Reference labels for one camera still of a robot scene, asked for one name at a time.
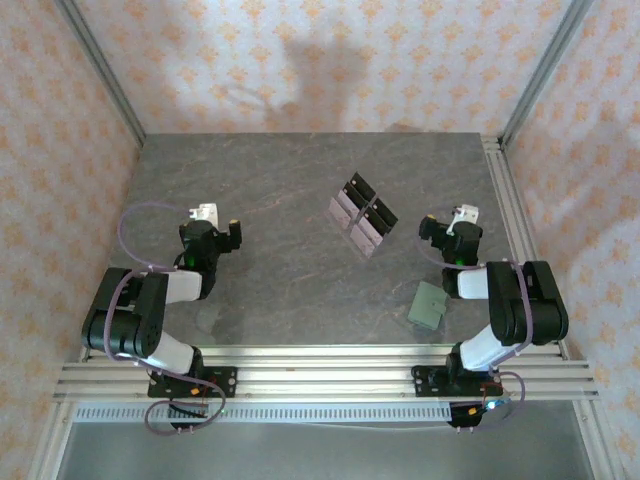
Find green card holder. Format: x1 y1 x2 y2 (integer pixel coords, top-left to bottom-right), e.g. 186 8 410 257
407 280 448 331

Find black credit card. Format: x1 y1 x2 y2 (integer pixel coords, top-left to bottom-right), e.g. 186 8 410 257
372 196 400 227
363 208 392 237
341 182 370 211
349 171 377 197

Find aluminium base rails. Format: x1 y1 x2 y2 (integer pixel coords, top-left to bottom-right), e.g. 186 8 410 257
52 343 601 402

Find black controller board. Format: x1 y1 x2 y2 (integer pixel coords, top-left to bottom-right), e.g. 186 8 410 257
167 402 211 432

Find grey metal lower panel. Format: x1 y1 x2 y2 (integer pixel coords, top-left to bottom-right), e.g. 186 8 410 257
57 422 599 480

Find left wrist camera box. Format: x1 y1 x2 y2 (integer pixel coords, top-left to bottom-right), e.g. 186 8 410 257
188 202 220 227

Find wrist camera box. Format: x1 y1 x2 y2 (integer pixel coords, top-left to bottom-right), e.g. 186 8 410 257
446 203 480 236
188 202 220 227

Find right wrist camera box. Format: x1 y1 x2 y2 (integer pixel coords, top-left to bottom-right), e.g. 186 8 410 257
446 203 480 236

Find aluminium side rail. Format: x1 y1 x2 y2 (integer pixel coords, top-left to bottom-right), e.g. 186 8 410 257
480 133 571 361

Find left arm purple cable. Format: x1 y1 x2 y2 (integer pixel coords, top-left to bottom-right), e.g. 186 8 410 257
102 202 227 437

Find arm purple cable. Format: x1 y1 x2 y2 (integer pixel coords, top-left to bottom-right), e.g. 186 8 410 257
417 203 532 432
102 202 227 437

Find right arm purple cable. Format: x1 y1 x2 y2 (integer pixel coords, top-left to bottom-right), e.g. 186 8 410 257
417 203 532 432

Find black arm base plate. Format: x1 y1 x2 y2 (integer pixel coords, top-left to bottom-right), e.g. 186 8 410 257
412 364 501 399
147 366 238 400

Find aluminium frame post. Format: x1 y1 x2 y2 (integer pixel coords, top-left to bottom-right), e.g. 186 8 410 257
498 0 600 150
53 0 148 150

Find slotted grey cable duct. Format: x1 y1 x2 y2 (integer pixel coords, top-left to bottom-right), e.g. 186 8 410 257
74 403 454 425

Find aluminium frame leg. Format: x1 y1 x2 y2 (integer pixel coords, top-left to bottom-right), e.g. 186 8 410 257
569 399 626 480
29 399 76 480

